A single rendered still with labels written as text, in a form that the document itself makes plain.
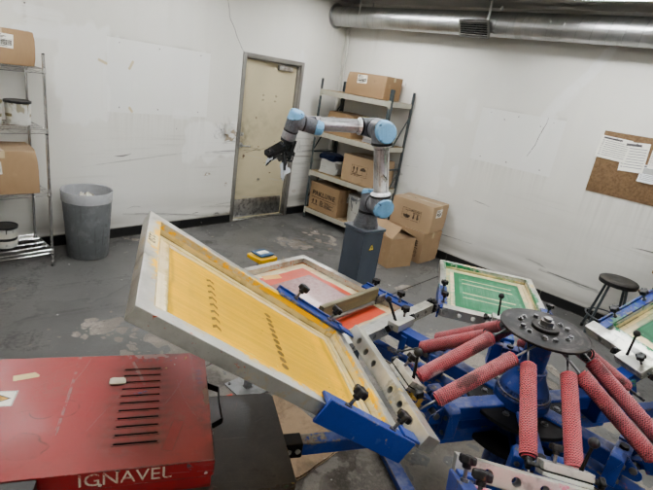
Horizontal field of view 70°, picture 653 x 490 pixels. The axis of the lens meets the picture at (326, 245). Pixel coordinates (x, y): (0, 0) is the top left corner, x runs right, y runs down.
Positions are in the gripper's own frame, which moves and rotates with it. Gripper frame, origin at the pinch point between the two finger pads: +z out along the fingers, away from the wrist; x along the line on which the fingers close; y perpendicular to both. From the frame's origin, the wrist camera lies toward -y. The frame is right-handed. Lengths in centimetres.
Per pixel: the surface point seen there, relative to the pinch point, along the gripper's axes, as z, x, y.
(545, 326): -28, -146, -2
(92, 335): 179, 76, -43
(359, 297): 23, -76, 4
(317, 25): -19, 324, 321
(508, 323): -23, -138, -9
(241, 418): 25, -102, -83
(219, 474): 21, -116, -101
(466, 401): 5, -144, -20
